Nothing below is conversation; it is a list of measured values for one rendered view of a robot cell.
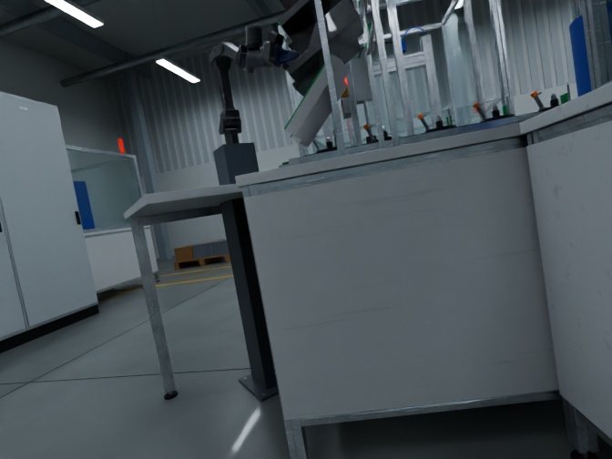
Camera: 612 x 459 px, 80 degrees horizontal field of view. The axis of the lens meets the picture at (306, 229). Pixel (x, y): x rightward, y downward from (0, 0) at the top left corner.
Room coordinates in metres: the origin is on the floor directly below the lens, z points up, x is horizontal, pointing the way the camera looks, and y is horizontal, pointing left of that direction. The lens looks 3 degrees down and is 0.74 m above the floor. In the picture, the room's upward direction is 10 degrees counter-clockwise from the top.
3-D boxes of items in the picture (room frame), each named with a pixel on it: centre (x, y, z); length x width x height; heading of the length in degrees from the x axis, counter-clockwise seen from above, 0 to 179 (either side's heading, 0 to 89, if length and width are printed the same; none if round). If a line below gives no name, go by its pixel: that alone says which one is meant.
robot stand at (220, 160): (1.61, 0.25, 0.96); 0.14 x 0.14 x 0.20; 31
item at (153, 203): (1.56, 0.23, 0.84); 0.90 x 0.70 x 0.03; 121
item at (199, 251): (7.22, 1.95, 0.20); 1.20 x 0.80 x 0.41; 76
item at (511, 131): (1.65, -0.62, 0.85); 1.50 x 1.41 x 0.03; 174
